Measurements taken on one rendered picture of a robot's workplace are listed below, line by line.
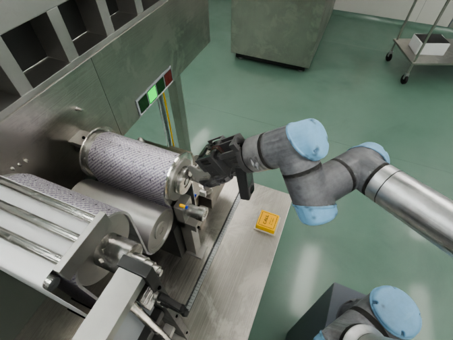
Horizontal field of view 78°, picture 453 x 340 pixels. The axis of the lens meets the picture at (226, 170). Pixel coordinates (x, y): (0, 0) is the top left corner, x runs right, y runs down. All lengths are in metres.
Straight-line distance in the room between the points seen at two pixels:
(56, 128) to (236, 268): 0.68
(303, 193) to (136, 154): 0.43
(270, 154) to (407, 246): 1.92
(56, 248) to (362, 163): 0.54
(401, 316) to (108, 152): 0.80
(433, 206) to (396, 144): 2.45
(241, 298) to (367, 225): 1.52
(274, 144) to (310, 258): 1.59
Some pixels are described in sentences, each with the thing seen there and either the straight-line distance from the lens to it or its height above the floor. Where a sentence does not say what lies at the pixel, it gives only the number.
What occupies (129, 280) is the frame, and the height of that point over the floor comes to 1.44.
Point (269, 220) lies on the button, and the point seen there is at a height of 0.92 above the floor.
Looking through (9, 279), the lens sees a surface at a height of 1.09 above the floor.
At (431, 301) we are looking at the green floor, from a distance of 2.27.
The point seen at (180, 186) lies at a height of 1.27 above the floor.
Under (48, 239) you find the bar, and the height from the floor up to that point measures 1.44.
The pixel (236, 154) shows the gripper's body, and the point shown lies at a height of 1.41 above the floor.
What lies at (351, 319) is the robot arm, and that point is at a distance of 0.80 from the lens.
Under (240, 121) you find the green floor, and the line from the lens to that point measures 2.79.
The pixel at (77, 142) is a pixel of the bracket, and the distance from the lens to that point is 0.87.
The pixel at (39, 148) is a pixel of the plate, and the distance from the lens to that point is 0.84.
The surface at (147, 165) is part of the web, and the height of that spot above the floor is 1.31.
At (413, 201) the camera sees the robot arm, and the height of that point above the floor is 1.44.
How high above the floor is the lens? 1.84
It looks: 51 degrees down
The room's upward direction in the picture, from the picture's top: straight up
